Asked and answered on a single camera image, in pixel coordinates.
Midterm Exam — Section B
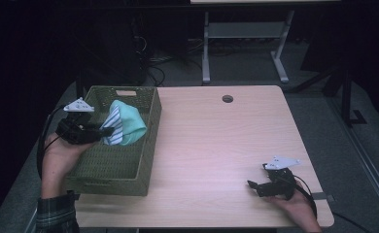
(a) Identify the black metal stand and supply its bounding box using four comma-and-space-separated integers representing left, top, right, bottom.
288, 64, 368, 128

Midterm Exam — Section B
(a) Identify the person's left hand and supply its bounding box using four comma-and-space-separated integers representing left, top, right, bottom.
40, 130, 98, 200

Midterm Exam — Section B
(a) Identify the green woven basket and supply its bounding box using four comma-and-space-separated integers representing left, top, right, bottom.
64, 85, 163, 197

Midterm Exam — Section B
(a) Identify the teal bib with striped ties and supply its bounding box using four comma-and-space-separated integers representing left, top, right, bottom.
98, 99, 149, 147

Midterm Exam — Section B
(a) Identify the dark computer cabinet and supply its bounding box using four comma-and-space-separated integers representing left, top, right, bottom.
80, 13, 147, 87

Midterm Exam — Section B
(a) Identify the person's right hand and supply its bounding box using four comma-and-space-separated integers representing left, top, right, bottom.
267, 184, 324, 233

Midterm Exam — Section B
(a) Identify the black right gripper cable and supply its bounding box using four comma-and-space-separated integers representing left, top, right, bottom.
292, 174, 319, 218

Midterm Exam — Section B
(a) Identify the metal floor rail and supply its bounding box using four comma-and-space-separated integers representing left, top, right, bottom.
326, 95, 379, 225
22, 207, 40, 233

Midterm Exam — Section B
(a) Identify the black tape strip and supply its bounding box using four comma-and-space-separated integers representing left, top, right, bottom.
312, 191, 335, 203

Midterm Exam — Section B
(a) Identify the tangle of black cables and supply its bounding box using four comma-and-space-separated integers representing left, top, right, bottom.
144, 35, 205, 87

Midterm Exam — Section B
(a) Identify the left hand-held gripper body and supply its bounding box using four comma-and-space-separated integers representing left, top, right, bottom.
54, 96, 96, 146

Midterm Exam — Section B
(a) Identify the black floor cable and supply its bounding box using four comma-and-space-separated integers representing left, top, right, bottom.
331, 210, 373, 233

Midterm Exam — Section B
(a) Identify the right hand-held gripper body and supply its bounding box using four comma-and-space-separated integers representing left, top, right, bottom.
262, 154, 302, 200

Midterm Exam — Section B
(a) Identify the white desk with metal frame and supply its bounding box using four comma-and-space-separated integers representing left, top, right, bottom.
190, 0, 341, 84

